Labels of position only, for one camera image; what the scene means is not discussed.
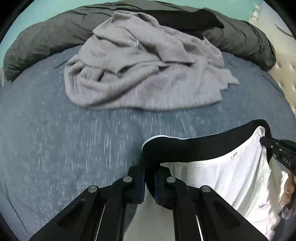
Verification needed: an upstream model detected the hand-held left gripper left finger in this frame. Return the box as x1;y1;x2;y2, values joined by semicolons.
29;154;146;241

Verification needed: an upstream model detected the person's right hand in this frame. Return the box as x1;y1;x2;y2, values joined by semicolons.
280;174;296;205

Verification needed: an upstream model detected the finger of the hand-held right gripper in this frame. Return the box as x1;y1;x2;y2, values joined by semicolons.
259;137;281;149

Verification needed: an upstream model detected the crumpled grey garment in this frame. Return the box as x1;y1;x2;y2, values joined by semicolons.
64;10;240;110

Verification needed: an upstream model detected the white polo shirt black trim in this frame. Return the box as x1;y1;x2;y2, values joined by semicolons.
127;119;289;241

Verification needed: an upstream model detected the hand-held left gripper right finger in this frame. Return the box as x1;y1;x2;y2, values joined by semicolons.
154;166;269;241

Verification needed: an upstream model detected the dark grey rolled duvet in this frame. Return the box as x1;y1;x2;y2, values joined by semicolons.
3;0;277;81

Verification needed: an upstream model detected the cream bed headboard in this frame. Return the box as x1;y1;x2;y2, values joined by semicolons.
248;5;296;112

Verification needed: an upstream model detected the black garment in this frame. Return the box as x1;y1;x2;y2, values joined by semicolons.
157;8;225;40

